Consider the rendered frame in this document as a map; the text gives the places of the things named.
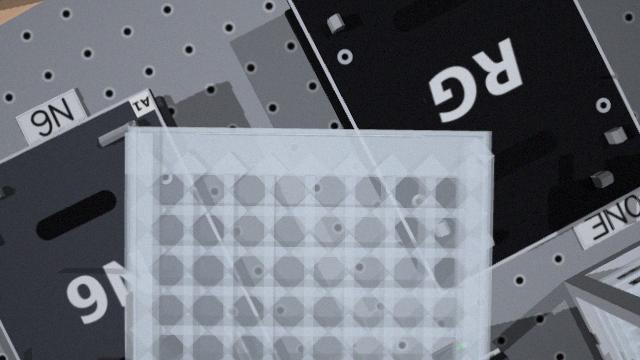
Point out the dark grey nest plate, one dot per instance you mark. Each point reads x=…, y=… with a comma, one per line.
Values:
x=62, y=212

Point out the black regrip nest plate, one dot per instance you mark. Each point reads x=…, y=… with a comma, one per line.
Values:
x=565, y=140

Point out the grey perforated base plate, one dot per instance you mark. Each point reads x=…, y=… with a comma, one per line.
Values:
x=238, y=63

